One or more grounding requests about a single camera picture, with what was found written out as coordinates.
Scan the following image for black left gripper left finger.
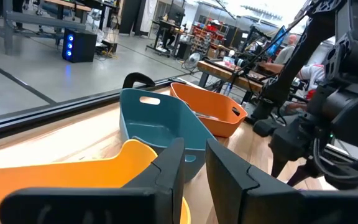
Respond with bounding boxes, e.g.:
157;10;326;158
0;137;186;224

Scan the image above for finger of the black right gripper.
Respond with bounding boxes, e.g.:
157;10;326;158
270;154;292;179
287;166;316;188

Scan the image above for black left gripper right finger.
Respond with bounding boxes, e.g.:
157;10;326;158
206;138;358;224

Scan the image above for person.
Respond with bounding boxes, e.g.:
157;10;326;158
296;63;326;100
273;34;298;65

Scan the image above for teal plastic bin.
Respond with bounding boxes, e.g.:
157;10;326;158
119;88;217;183

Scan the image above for orange plastic bin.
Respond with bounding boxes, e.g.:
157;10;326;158
169;82;249;138

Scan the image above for yellow plastic bin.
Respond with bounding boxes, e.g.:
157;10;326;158
0;139;191;224

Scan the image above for blue-lit monitor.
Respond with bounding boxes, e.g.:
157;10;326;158
265;26;287;57

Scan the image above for wooden workbench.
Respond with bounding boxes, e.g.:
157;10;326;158
196;60;265;94

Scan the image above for black curved clamp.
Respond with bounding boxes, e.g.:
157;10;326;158
122;72;157;90

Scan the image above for small floor fan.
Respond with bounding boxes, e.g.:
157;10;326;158
181;52;202;72

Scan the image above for red parts shelf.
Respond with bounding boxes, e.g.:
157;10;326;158
191;24;230;57

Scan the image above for black computer tower blue lights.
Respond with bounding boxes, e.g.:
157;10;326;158
62;28;98;63

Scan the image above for black office desk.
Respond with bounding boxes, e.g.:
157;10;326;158
145;19;193;58

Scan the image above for black desk monitor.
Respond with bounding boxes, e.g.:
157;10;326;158
166;2;186;23

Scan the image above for black partition panel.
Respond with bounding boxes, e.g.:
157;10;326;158
119;0;150;35

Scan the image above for grey metal workbench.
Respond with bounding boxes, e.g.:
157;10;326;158
0;0;92;56

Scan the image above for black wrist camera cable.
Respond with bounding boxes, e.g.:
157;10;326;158
311;136;358;182

